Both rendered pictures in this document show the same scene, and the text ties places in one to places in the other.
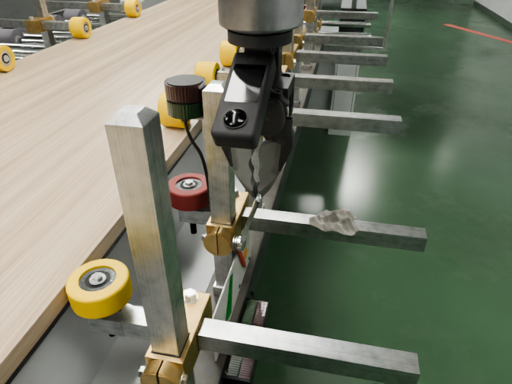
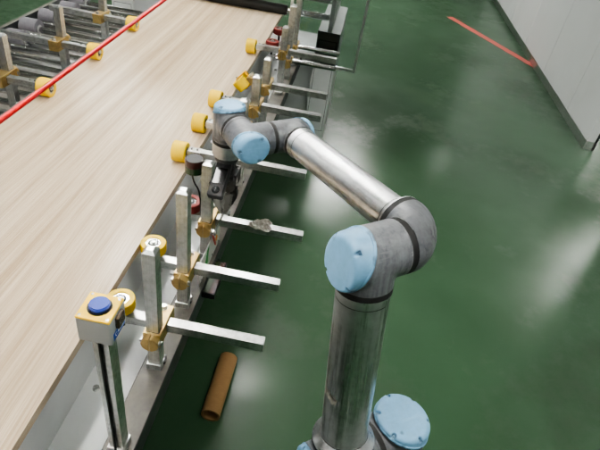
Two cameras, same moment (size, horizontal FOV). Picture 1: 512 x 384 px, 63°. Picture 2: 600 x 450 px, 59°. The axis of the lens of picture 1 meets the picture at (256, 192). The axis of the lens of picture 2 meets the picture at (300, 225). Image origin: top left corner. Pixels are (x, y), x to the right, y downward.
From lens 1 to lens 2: 1.15 m
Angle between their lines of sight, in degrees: 9
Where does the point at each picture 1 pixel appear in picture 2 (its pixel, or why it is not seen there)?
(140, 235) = (180, 227)
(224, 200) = (207, 211)
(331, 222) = (259, 225)
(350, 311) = (290, 287)
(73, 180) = (128, 193)
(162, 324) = (182, 260)
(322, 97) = (299, 104)
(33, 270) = (123, 237)
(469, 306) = not seen: hidden behind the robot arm
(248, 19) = (222, 156)
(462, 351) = not seen: hidden behind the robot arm
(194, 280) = not seen: hidden behind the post
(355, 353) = (256, 278)
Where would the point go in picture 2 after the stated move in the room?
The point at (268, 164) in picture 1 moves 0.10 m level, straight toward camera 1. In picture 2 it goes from (228, 202) to (224, 221)
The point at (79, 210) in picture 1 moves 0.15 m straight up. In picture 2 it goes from (136, 211) to (133, 173)
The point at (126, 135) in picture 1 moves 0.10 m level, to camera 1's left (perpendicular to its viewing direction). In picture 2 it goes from (182, 196) to (145, 194)
